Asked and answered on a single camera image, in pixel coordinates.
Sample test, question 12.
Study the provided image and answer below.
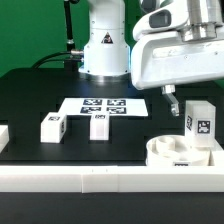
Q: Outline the white U-shaped boundary wall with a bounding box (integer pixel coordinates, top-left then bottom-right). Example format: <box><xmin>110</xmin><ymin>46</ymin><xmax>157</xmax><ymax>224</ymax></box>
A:
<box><xmin>0</xmin><ymin>125</ymin><xmax>224</xmax><ymax>194</ymax></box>

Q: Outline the white round stool seat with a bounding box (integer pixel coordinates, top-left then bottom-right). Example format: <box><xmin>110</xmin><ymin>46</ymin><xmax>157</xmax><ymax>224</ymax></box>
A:
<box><xmin>146</xmin><ymin>135</ymin><xmax>210</xmax><ymax>167</ymax></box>

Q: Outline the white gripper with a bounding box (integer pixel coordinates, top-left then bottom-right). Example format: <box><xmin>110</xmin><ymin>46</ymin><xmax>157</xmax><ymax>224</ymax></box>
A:
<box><xmin>131</xmin><ymin>6</ymin><xmax>224</xmax><ymax>116</ymax></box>

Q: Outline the white marker tag sheet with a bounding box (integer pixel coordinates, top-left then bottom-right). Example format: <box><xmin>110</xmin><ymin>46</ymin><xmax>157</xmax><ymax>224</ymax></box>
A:
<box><xmin>59</xmin><ymin>98</ymin><xmax>148</xmax><ymax>117</ymax></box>

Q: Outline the black cable bundle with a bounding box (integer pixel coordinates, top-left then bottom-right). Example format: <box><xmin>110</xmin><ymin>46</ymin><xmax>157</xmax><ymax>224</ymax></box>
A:
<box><xmin>31</xmin><ymin>49</ymin><xmax>85</xmax><ymax>69</ymax></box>

